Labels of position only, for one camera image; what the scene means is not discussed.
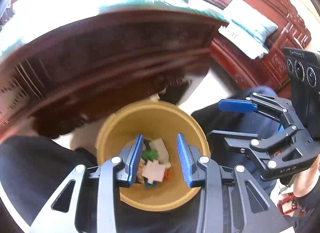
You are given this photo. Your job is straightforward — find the white paper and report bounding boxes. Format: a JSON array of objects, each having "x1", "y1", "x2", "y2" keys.
[{"x1": 142, "y1": 160, "x2": 166, "y2": 184}]

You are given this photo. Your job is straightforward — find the green paper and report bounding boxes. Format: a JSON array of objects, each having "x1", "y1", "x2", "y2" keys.
[{"x1": 142, "y1": 149, "x2": 158, "y2": 162}]

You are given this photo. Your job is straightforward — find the white foam block with hole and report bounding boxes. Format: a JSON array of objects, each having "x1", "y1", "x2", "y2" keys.
[{"x1": 149, "y1": 138, "x2": 171, "y2": 169}]

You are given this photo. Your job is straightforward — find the orange snack wrapper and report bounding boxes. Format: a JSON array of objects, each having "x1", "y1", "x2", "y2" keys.
[{"x1": 137, "y1": 159, "x2": 146, "y2": 184}]

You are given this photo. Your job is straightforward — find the yellow trash bin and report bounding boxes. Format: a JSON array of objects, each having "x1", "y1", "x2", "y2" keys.
[{"x1": 95, "y1": 101, "x2": 210, "y2": 212}]

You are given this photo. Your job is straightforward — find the person's hand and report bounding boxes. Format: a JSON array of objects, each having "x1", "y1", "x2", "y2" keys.
[{"x1": 293, "y1": 155, "x2": 319, "y2": 198}]

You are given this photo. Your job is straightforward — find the red crumpled wrapper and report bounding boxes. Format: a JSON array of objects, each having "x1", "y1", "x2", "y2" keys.
[{"x1": 164, "y1": 169, "x2": 170, "y2": 180}]

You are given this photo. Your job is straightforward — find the blue embroidered cushion near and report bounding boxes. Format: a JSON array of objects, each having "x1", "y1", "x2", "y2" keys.
[{"x1": 219, "y1": 0, "x2": 278, "y2": 60}]

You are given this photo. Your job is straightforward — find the blue crumpled paper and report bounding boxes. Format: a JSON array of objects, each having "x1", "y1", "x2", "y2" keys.
[{"x1": 144, "y1": 182, "x2": 158, "y2": 188}]

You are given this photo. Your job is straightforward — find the dark wood long sofa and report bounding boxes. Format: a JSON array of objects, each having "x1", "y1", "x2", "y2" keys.
[{"x1": 203, "y1": 0, "x2": 311, "y2": 91}]

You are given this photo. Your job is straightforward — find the black camera module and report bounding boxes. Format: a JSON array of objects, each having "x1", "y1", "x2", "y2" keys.
[{"x1": 283, "y1": 47, "x2": 320, "y2": 139}]

